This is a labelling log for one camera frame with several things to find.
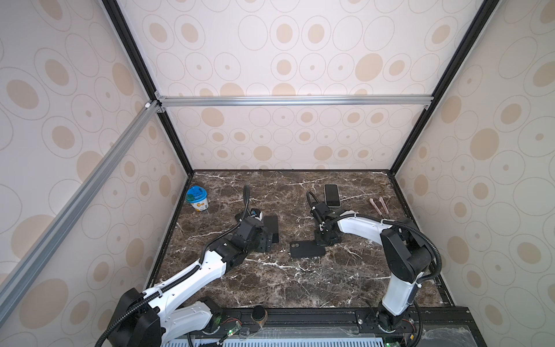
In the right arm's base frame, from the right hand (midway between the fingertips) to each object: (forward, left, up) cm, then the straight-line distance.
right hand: (322, 242), depth 94 cm
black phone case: (-3, +7, 0) cm, 8 cm away
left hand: (-3, +23, +14) cm, 27 cm away
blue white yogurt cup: (+18, +55, +11) cm, 59 cm away
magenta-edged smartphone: (+10, +23, 0) cm, 25 cm away
